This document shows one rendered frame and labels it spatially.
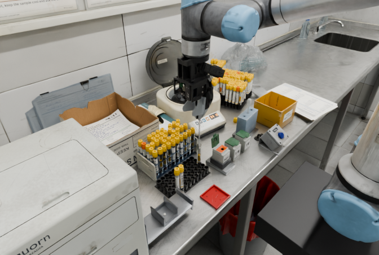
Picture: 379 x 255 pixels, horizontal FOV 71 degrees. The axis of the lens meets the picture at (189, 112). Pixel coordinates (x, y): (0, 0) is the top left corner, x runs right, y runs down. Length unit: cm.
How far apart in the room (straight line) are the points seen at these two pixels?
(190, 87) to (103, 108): 53
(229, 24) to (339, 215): 43
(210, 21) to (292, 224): 53
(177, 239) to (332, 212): 39
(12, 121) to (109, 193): 65
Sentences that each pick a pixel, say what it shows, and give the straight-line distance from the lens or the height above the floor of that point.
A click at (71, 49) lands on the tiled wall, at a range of 109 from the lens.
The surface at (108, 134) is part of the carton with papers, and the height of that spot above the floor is 94.
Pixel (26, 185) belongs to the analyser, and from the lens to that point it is 58.
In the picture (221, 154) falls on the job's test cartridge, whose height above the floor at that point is 95.
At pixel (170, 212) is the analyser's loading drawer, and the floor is 92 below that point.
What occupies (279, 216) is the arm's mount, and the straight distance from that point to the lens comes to 77.
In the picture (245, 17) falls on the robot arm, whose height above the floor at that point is 142.
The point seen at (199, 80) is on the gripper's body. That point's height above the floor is 124.
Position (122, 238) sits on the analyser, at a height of 102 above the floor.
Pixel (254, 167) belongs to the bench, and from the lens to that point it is 99.
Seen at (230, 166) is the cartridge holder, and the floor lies 89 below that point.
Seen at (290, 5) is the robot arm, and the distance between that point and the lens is 66.
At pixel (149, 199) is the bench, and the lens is 88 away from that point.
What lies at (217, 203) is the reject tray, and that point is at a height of 88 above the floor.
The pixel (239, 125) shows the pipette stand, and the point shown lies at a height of 94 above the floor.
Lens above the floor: 154
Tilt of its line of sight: 32 degrees down
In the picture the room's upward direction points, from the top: straight up
